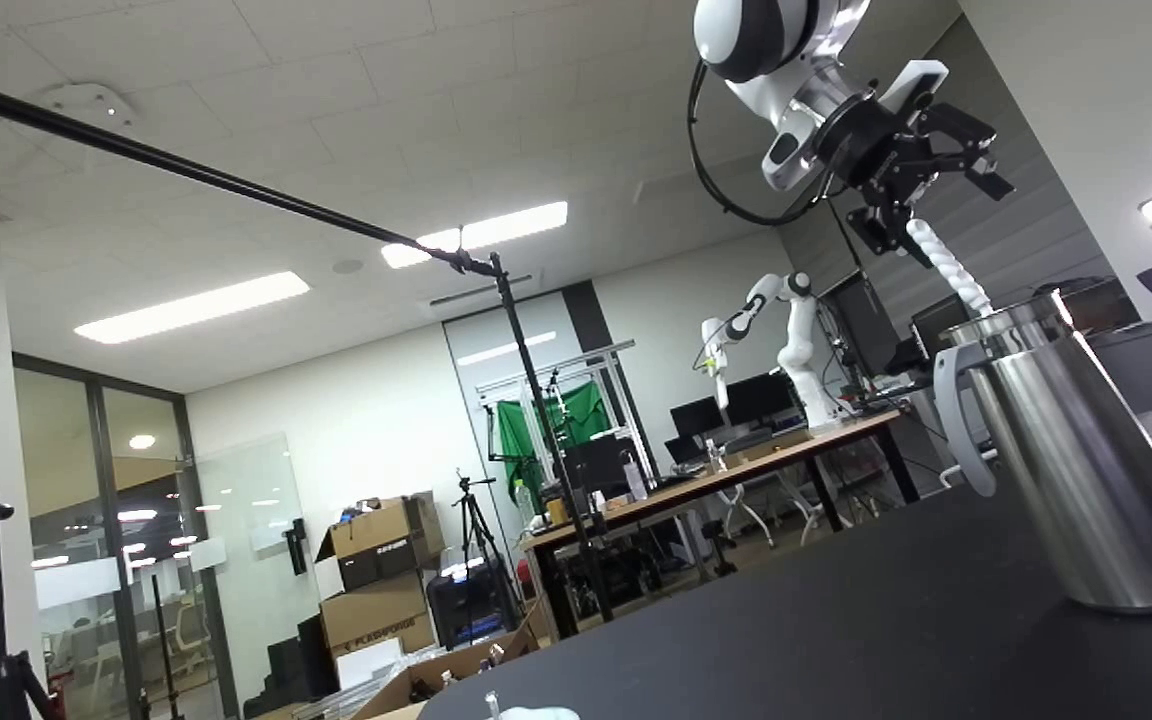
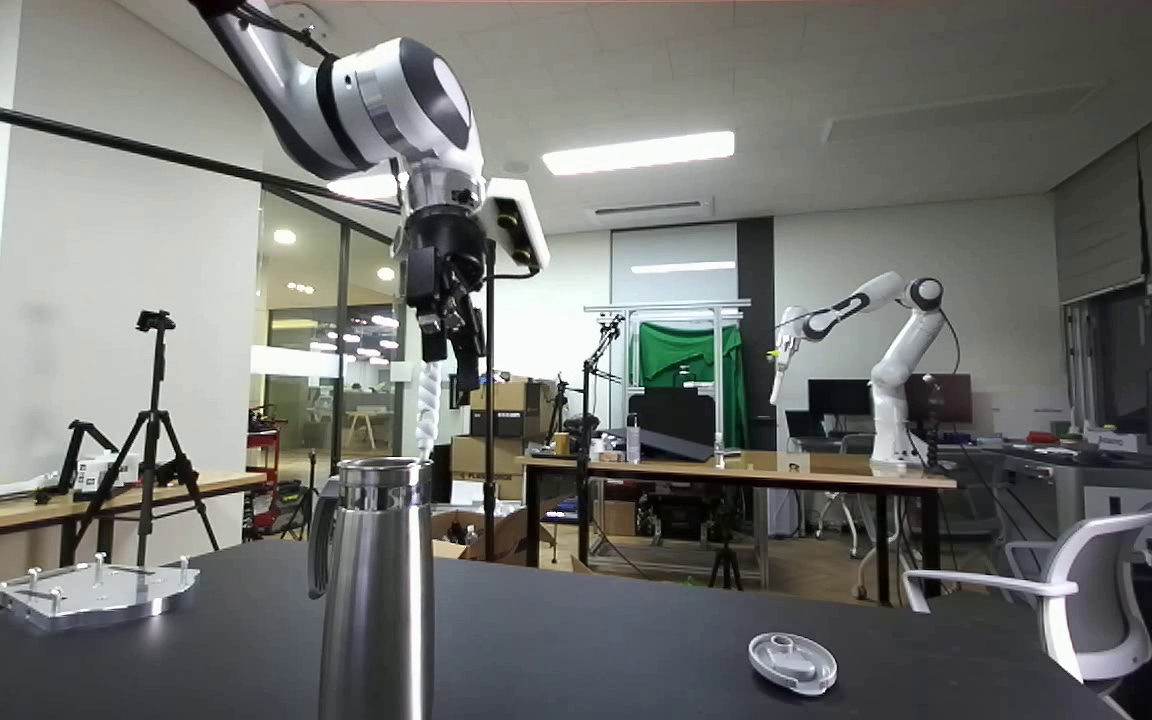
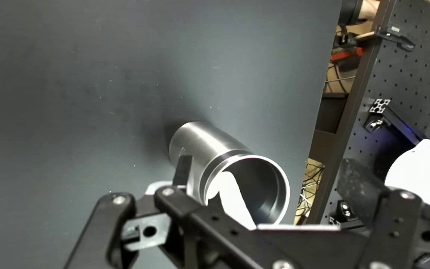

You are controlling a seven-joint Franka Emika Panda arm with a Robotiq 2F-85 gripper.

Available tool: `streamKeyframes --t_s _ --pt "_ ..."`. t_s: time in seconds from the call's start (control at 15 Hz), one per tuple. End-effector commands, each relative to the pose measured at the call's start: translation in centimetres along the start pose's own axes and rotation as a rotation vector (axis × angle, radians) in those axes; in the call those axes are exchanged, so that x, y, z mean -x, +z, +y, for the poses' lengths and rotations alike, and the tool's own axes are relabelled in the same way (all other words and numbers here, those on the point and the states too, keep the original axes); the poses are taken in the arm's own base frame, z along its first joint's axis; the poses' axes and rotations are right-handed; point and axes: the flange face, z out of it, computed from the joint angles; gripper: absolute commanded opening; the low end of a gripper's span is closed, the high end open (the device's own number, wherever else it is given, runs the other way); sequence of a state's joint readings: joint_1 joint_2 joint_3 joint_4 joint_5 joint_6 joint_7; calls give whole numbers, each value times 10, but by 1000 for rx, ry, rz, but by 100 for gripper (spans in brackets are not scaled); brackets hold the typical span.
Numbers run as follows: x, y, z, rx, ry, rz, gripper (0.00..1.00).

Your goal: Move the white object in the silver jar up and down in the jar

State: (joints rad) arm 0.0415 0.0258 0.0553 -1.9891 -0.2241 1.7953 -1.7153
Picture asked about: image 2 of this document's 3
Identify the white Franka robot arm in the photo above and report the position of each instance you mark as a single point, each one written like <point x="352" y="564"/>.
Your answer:
<point x="376" y="106"/>

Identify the green screen cloth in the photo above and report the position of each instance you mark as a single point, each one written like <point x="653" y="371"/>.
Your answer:
<point x="682" y="357"/>

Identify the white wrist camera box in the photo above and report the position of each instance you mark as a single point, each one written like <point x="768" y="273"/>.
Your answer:
<point x="523" y="225"/>

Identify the cardboard boxes stack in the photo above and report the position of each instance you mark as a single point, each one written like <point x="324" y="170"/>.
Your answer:
<point x="511" y="422"/>

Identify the white office chair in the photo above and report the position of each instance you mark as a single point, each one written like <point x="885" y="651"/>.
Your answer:
<point x="1101" y="600"/>

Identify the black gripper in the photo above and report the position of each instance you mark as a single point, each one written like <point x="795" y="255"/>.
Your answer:
<point x="442" y="263"/>

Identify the wooden table with black legs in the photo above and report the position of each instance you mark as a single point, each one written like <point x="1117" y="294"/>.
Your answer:
<point x="736" y="471"/>

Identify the black boom pole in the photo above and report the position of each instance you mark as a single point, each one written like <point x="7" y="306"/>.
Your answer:
<point x="98" y="139"/>

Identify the silver metal cylindrical jar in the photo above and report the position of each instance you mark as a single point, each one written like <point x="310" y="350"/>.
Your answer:
<point x="376" y="600"/>

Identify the black stand with camera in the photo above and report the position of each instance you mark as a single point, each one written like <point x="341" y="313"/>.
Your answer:
<point x="586" y="440"/>

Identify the long wooden bench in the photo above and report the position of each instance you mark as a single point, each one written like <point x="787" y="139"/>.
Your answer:
<point x="19" y="514"/>

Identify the small clear glass dish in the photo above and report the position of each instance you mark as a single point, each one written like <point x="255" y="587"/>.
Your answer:
<point x="795" y="664"/>

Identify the black vertical stand pole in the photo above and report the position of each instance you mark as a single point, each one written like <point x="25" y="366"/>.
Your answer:
<point x="489" y="454"/>

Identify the tall black camera tripod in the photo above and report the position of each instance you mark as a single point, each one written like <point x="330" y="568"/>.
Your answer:
<point x="149" y="440"/>

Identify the long ceiling light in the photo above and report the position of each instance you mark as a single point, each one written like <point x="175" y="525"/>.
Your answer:
<point x="640" y="155"/>

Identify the short ceiling light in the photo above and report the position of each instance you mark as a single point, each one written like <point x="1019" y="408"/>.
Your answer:
<point x="365" y="187"/>

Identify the small clear bottle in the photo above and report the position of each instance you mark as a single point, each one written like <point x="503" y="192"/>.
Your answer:
<point x="632" y="440"/>

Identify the small black stand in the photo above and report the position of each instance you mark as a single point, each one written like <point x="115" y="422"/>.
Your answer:
<point x="76" y="463"/>

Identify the clear acrylic plate with bolts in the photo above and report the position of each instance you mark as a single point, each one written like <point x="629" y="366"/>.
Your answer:
<point x="98" y="593"/>

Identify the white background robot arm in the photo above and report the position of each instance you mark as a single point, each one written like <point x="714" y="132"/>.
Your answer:
<point x="890" y="386"/>

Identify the white long object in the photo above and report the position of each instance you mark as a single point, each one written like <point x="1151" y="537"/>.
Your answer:
<point x="434" y="426"/>

